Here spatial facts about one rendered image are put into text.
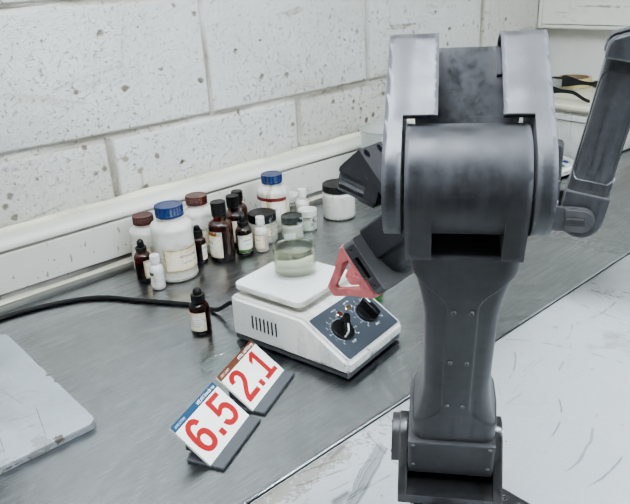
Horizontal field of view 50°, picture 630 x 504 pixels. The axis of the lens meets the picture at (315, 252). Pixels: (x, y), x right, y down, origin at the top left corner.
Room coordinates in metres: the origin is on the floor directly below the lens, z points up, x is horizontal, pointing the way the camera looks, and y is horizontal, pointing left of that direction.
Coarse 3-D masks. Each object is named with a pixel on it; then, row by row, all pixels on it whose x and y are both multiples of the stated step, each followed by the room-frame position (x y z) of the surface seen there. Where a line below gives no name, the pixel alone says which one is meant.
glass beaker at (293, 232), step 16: (272, 224) 0.84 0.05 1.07; (288, 224) 0.89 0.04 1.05; (304, 224) 0.88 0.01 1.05; (272, 240) 0.85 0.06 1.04; (288, 240) 0.83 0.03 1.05; (304, 240) 0.84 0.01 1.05; (288, 256) 0.83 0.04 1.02; (304, 256) 0.83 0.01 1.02; (288, 272) 0.83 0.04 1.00; (304, 272) 0.83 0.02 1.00
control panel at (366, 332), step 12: (348, 300) 0.81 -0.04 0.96; (372, 300) 0.83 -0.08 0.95; (324, 312) 0.78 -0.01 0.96; (336, 312) 0.78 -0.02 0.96; (348, 312) 0.79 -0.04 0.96; (384, 312) 0.82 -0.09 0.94; (312, 324) 0.75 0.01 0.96; (324, 324) 0.76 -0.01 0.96; (360, 324) 0.78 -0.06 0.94; (372, 324) 0.79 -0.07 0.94; (384, 324) 0.79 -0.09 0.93; (336, 336) 0.75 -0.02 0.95; (360, 336) 0.76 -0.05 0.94; (372, 336) 0.77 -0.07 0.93; (348, 348) 0.73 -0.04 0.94; (360, 348) 0.74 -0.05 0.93
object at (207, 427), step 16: (208, 400) 0.64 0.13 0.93; (224, 400) 0.65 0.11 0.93; (192, 416) 0.61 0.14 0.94; (208, 416) 0.62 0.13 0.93; (224, 416) 0.63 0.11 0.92; (240, 416) 0.64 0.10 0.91; (192, 432) 0.59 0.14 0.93; (208, 432) 0.60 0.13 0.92; (224, 432) 0.61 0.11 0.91; (208, 448) 0.58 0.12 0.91
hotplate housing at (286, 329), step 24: (240, 312) 0.82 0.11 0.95; (264, 312) 0.79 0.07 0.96; (288, 312) 0.78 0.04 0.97; (312, 312) 0.78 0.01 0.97; (240, 336) 0.83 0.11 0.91; (264, 336) 0.80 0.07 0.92; (288, 336) 0.77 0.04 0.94; (312, 336) 0.74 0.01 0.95; (384, 336) 0.78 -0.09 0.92; (312, 360) 0.75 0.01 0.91; (336, 360) 0.72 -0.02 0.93; (360, 360) 0.73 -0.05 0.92
